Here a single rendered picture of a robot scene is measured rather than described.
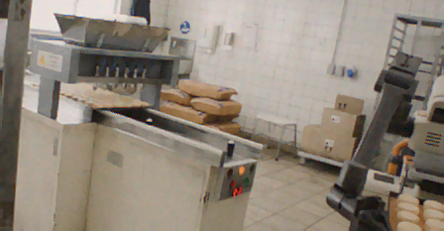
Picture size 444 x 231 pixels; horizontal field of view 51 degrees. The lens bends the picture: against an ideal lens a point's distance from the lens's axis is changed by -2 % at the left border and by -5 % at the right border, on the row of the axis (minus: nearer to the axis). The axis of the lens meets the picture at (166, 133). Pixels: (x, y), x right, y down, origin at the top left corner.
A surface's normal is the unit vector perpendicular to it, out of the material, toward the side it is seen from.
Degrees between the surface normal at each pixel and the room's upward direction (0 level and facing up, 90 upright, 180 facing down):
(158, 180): 90
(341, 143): 87
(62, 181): 90
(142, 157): 90
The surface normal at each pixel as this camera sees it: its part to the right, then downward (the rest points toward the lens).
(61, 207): 0.73, 0.25
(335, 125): -0.70, 0.07
